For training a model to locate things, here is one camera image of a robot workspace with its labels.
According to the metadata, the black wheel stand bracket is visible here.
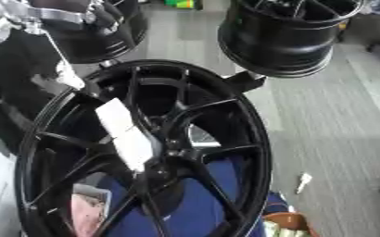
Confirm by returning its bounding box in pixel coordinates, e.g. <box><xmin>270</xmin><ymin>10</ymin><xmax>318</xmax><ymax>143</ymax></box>
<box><xmin>222</xmin><ymin>70</ymin><xmax>268</xmax><ymax>94</ymax></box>

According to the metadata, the black wheel rim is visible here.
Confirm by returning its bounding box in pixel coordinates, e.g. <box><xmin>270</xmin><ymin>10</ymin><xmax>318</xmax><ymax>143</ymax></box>
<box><xmin>35</xmin><ymin>0</ymin><xmax>150</xmax><ymax>65</ymax></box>
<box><xmin>216</xmin><ymin>0</ymin><xmax>365</xmax><ymax>79</ymax></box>

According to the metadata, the green and yellow object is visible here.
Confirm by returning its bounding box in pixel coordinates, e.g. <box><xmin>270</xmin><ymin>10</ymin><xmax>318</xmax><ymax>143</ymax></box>
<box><xmin>162</xmin><ymin>0</ymin><xmax>203</xmax><ymax>10</ymax></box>

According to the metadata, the blue cloth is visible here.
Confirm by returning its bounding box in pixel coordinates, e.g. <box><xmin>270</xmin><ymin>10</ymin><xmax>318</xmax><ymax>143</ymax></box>
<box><xmin>97</xmin><ymin>154</ymin><xmax>291</xmax><ymax>237</ymax></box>

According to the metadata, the black spoked wheel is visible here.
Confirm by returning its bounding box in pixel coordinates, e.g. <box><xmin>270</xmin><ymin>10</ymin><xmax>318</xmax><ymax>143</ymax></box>
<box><xmin>13</xmin><ymin>58</ymin><xmax>274</xmax><ymax>237</ymax></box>

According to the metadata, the brown box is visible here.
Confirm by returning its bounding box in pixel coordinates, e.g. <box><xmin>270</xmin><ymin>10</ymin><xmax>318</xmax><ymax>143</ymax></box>
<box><xmin>261</xmin><ymin>212</ymin><xmax>320</xmax><ymax>237</ymax></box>

